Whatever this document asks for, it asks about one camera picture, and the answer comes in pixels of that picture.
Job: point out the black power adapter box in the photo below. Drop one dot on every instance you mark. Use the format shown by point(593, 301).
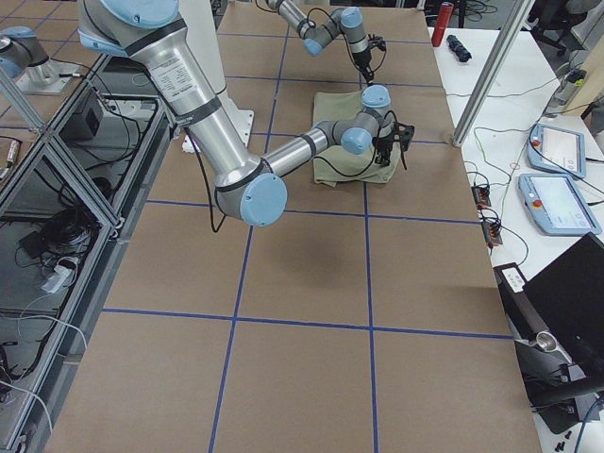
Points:
point(84, 123)

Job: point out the folded dark blue umbrella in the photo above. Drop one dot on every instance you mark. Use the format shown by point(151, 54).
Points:
point(458, 49)

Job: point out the white camera pedestal column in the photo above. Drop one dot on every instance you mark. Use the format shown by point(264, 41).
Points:
point(236, 113)

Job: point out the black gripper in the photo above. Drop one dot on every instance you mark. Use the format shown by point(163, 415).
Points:
point(385, 142)
point(362, 60)

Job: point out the red cylinder tube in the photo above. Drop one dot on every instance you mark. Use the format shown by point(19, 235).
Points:
point(442, 20)

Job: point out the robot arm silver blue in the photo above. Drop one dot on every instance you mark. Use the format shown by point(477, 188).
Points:
point(341, 22)
point(177, 46)

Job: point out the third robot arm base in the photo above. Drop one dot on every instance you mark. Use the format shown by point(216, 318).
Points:
point(24, 59)

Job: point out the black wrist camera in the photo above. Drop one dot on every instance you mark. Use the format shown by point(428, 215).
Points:
point(403, 135)
point(376, 41)

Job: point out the aluminium frame post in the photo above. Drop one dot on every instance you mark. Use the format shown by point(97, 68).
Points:
point(502, 46)

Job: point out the far blue teach pendant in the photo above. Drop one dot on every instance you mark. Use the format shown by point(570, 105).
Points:
point(556, 150)

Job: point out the orange black connector module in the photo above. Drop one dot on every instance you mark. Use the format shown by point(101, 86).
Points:
point(481, 195)

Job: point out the blue teach pendant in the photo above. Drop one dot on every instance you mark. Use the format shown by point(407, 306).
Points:
point(556, 150)
point(556, 206)

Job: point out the near blue teach pendant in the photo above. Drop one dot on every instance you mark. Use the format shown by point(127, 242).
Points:
point(556, 206)

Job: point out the olive green long-sleeve shirt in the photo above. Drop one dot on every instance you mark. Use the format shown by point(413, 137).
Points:
point(350, 129)

